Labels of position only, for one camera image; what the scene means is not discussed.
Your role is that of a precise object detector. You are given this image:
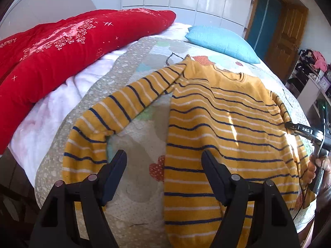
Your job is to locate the blue knitted pillow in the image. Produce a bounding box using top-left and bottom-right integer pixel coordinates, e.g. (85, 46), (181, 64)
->
(185, 25), (261, 64)

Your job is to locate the person's right hand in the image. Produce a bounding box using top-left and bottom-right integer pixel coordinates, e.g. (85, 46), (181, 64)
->
(307, 157), (331, 188)

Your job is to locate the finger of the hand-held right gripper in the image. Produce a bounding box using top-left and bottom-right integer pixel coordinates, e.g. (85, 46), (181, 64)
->
(284, 122), (312, 136)

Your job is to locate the white round headboard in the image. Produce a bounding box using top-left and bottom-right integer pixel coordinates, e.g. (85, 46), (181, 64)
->
(0, 0), (97, 35)

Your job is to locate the pink garment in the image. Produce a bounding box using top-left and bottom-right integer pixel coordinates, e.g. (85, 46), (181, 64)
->
(312, 51), (328, 71)

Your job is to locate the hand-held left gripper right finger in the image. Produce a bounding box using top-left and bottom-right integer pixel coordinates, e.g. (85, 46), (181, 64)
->
(201, 150), (302, 248)

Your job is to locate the red printed quilt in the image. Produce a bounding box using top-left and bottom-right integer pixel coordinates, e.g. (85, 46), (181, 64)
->
(0, 9), (177, 155)

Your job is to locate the white fluffy blanket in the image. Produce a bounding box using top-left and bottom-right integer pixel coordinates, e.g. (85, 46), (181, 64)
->
(8, 22), (193, 186)

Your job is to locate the wooden door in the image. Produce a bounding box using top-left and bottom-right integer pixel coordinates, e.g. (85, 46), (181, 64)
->
(244, 0), (309, 83)

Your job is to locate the yellow striped sweater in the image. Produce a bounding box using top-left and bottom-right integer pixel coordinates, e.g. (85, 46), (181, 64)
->
(62, 54), (316, 248)

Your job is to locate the cluttered shelf unit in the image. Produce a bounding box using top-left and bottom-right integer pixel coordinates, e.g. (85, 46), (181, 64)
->
(284, 48), (331, 135)

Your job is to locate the patterned quilted bedspread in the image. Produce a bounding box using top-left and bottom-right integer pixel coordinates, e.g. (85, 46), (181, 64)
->
(34, 35), (317, 248)

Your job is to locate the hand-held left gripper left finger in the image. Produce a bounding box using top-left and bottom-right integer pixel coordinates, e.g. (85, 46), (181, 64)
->
(28, 149), (128, 248)

